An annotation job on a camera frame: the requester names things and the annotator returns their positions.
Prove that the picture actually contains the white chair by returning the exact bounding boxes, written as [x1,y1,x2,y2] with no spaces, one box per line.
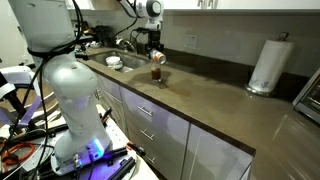
[0,64,43,128]

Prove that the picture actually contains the metal paper towel holder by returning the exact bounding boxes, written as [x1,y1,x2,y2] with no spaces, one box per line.
[245,31,290,98]

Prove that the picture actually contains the white bowl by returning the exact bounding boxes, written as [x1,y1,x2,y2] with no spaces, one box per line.
[105,55,122,66]

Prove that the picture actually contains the orange coiled cable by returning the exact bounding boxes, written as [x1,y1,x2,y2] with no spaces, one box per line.
[0,141,36,166]

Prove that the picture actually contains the silver toaster oven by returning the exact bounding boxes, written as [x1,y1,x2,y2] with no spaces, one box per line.
[292,66,320,125]

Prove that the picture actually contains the black and orange clamp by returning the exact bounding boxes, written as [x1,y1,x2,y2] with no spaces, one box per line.
[99,107,113,128]
[125,141,147,158]

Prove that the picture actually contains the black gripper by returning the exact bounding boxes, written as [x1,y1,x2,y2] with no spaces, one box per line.
[146,31,166,54]

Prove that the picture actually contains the tall clear glass cup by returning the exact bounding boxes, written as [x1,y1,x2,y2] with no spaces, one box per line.
[150,59,164,83]

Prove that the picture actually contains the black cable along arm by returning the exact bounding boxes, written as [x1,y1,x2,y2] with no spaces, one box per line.
[0,0,85,178]

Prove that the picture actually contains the chrome sink faucet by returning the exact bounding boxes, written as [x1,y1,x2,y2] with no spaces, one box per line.
[115,36,138,54]

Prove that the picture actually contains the black aluminium rail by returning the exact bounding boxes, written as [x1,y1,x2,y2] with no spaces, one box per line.
[107,156,137,180]
[96,146,129,165]

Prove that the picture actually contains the stainless steel sink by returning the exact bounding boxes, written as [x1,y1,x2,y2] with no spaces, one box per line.
[89,51,151,74]

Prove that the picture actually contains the black coffee machine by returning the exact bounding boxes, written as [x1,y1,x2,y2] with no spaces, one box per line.
[94,24,115,48]

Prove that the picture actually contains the white paper towel roll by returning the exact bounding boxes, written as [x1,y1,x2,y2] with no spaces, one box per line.
[248,39,296,94]

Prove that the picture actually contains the white wall outlet plate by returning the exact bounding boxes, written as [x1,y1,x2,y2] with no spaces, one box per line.
[183,33,198,51]

